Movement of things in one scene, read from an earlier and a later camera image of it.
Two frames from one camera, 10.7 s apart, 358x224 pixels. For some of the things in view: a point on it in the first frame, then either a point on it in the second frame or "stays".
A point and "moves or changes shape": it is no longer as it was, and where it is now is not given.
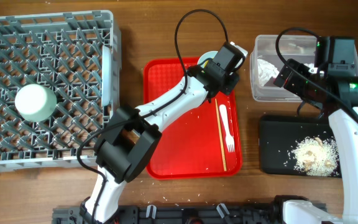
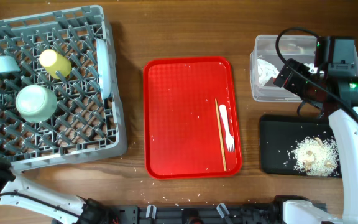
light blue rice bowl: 35,102 stays
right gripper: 291,84 stays
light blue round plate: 106,74 moves or changes shape
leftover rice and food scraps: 317,157 stays
